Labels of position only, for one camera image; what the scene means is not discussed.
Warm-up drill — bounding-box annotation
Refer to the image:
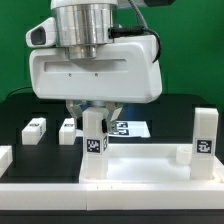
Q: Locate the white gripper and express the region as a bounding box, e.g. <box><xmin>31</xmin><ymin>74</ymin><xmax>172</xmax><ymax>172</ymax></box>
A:
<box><xmin>26</xmin><ymin>17</ymin><xmax>162</xmax><ymax>133</ymax></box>

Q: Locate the white desk top tray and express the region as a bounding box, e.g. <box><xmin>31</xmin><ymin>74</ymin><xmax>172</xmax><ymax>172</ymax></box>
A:
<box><xmin>79</xmin><ymin>144</ymin><xmax>224</xmax><ymax>184</ymax></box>

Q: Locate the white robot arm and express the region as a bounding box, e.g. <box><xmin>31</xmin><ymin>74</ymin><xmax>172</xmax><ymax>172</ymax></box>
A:
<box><xmin>26</xmin><ymin>0</ymin><xmax>175</xmax><ymax>132</ymax></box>

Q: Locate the fiducial marker sheet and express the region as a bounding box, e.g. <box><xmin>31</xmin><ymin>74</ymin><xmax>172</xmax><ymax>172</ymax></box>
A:
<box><xmin>75</xmin><ymin>120</ymin><xmax>152</xmax><ymax>139</ymax></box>

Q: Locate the white left fence block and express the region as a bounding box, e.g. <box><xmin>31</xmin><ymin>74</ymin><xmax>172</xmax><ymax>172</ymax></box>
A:
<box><xmin>0</xmin><ymin>146</ymin><xmax>13</xmax><ymax>178</ymax></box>

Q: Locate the black cable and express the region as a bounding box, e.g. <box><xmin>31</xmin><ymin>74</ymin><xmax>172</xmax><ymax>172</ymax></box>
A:
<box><xmin>5</xmin><ymin>85</ymin><xmax>34</xmax><ymax>99</ymax></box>

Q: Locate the white front fence rail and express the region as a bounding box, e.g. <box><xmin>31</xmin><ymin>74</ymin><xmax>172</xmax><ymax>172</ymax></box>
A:
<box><xmin>0</xmin><ymin>182</ymin><xmax>224</xmax><ymax>211</ymax></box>

